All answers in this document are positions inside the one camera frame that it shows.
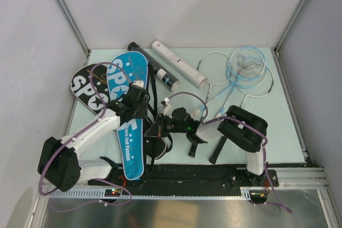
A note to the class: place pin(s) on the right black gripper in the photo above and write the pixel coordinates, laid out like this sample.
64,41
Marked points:
154,131

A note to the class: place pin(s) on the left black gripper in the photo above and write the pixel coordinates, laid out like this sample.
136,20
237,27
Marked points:
142,114

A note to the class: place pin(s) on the blue racket bag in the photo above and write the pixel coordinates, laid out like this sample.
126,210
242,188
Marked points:
130,66

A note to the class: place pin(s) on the black shuttlecock tube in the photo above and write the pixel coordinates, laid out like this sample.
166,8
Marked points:
161,72

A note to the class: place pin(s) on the white shuttlecock tube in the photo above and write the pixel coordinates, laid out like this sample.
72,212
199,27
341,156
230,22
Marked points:
193,75

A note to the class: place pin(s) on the blue white racket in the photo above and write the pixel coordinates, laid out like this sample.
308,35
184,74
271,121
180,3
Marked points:
243,72

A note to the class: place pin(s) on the light blue racket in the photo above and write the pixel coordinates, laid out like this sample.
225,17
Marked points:
220,89

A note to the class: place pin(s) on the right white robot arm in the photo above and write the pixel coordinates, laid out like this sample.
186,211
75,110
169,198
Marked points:
246,130

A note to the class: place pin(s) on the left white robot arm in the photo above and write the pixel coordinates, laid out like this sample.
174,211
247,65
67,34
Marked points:
60,162

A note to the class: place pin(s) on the black racket bag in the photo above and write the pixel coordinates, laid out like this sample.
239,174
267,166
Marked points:
82,90

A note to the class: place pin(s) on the white racket left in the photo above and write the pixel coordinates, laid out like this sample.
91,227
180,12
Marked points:
211,70

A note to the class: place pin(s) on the white black racket right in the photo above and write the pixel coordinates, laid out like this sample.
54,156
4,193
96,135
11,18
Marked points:
260,88

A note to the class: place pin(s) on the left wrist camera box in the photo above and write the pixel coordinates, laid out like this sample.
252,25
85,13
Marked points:
138,83

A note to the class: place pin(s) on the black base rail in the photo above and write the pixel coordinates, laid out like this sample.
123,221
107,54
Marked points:
169,175

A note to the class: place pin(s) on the grey cable duct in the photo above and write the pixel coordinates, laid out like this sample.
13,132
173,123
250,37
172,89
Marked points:
181,191

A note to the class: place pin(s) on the left aluminium frame post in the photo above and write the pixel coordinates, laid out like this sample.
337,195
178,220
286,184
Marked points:
73,25

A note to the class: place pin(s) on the aluminium frame post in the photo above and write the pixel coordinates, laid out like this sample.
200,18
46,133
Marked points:
73,25
295,16

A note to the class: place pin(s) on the right aluminium frame post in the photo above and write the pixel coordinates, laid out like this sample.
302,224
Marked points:
295,16

